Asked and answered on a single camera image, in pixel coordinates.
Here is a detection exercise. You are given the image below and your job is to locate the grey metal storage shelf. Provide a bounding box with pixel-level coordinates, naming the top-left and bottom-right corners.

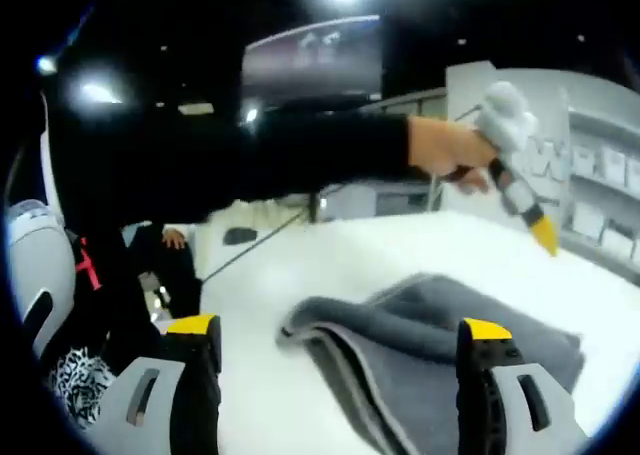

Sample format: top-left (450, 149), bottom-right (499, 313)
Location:
top-left (564, 104), bottom-right (640, 271)

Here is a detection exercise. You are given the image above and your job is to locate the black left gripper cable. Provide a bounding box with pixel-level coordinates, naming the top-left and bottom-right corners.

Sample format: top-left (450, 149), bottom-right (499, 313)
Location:
top-left (199, 207), bottom-right (314, 282)

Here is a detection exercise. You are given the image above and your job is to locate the person's black printed shirt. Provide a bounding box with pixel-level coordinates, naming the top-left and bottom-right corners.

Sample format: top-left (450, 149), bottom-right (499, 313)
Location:
top-left (39, 219), bottom-right (166, 431)

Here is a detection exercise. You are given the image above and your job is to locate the white chest-worn device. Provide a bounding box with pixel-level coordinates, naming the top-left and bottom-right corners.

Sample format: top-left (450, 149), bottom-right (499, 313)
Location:
top-left (3, 198), bottom-right (77, 359)

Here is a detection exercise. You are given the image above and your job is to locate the dark hanging screen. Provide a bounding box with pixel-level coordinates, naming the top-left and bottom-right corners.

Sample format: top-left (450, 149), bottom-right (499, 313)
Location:
top-left (242, 14), bottom-right (384, 99)

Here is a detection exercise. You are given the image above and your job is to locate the small black object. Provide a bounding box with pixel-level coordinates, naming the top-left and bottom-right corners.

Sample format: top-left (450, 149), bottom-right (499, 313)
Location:
top-left (223, 227), bottom-right (259, 246)

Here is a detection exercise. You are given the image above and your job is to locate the red strap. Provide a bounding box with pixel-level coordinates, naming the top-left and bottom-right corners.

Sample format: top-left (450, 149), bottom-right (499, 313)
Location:
top-left (76, 237), bottom-right (105, 292)

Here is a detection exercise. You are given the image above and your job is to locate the grey towel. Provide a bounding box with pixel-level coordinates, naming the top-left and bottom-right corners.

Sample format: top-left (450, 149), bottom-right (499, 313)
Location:
top-left (279, 272), bottom-right (586, 455)

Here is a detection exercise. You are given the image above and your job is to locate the person's left hand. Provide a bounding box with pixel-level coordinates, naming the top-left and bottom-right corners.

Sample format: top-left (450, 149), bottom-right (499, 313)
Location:
top-left (407, 116), bottom-right (501, 195)

